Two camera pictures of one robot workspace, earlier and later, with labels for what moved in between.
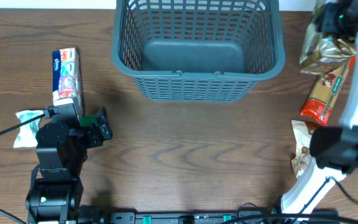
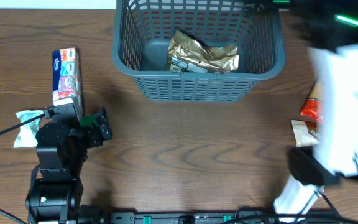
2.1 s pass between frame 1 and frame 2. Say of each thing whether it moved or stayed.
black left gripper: stayed
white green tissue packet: stayed
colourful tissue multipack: stayed
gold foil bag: moved
